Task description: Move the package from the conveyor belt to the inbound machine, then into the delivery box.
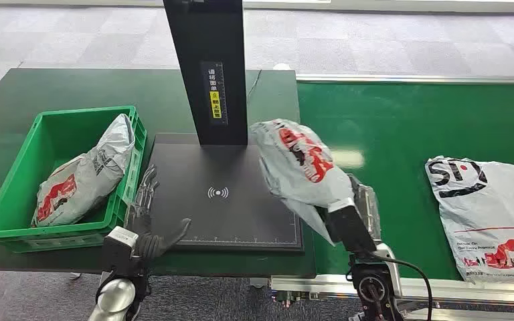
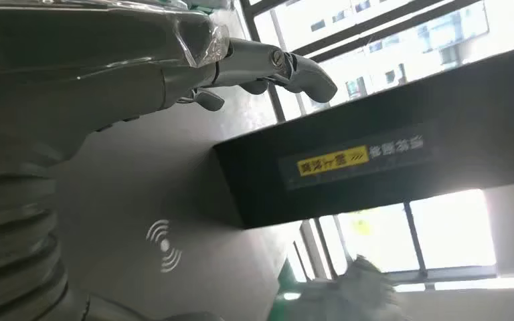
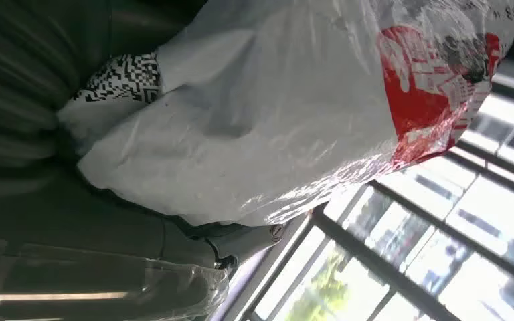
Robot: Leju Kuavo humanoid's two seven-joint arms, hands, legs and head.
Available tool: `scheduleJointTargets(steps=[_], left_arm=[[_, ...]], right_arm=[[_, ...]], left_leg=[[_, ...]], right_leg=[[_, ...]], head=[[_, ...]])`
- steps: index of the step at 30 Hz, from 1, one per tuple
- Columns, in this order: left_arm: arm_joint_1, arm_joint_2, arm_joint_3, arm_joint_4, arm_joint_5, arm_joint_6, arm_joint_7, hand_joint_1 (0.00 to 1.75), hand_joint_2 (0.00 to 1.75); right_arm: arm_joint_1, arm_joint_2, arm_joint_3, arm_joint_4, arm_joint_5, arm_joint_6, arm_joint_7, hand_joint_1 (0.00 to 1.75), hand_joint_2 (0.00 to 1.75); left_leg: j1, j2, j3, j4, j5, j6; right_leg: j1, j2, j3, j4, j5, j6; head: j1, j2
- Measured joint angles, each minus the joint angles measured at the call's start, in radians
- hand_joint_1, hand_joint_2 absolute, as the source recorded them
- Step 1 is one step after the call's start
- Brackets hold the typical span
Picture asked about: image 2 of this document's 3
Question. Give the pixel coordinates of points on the yellow label sticker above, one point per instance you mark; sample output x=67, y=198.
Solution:
x=332, y=161

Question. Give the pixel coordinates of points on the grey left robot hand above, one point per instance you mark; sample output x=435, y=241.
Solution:
x=84, y=53

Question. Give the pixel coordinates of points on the dark window frame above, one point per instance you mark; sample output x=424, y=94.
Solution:
x=415, y=239

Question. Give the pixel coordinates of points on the grey plastic package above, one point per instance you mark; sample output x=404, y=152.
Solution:
x=368, y=288

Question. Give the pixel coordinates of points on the black overhead scanner head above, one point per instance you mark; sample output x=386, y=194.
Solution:
x=461, y=111

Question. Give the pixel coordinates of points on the green conveyor belt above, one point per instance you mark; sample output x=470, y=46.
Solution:
x=286, y=278

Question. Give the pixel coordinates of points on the grey inbound machine weighing platform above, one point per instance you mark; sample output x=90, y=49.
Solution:
x=150, y=177

